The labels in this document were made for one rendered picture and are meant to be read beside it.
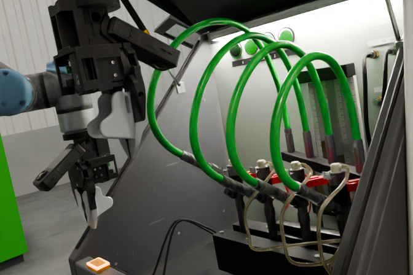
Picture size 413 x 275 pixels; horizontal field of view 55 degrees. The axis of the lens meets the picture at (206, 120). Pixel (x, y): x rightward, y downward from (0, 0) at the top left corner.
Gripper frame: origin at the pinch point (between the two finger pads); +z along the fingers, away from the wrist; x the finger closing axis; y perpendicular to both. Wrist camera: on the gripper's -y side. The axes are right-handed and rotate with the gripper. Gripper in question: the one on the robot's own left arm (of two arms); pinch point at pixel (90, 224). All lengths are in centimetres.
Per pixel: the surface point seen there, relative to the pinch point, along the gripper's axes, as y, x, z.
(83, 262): -0.7, 6.4, 10.0
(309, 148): 39, -31, -7
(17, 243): 51, 295, 85
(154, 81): 8.1, -22.4, -27.3
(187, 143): 36.8, 9.1, -8.9
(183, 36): 16.4, -22.5, -34.8
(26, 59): 192, 596, -111
